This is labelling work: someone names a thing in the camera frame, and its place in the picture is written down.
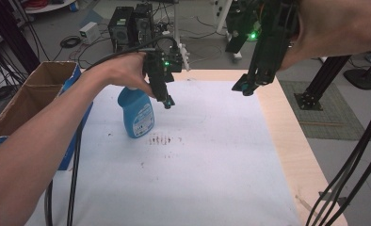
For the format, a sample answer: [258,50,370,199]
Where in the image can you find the white table mat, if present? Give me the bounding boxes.
[24,79,302,226]

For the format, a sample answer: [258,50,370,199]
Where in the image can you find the blue spray bottle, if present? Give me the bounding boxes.
[117,87,156,139]

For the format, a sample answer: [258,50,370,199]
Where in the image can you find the person's left hand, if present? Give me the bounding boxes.
[90,51,157,99]

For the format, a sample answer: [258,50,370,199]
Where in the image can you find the black right gripper cable bundle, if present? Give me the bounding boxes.
[305,90,371,226]

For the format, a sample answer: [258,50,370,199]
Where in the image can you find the black computer tower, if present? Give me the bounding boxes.
[132,3,157,50]
[107,6,135,53]

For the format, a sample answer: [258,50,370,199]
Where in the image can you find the green floor mat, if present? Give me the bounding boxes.
[279,80,367,141]

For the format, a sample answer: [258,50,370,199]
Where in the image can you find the black metal frame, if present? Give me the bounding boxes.
[0,0,41,75]

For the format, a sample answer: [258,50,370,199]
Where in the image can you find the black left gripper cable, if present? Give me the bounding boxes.
[43,35,179,226]

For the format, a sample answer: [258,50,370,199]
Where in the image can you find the person's right hand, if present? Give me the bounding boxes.
[276,0,371,73]

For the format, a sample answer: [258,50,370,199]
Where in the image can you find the black metal stand post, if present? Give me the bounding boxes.
[294,55,353,111]

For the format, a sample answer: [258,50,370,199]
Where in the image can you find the small white device box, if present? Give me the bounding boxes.
[78,21,102,45]

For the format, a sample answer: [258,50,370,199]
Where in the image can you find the round white table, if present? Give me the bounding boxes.
[23,0,78,15]

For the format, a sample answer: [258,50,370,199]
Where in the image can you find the cardboard box with blue sides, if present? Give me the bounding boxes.
[0,60,94,171]

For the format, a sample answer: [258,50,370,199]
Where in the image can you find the coiled black cable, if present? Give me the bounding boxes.
[59,35,82,49]

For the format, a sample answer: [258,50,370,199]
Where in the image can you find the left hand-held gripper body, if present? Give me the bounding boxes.
[141,46,185,101]

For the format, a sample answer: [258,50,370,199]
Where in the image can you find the round black stand base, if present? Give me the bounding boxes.
[343,56,371,91]

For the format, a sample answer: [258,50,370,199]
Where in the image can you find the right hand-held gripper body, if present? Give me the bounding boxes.
[224,0,301,88]

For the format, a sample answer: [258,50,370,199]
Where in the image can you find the white stand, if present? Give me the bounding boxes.
[172,0,191,72]

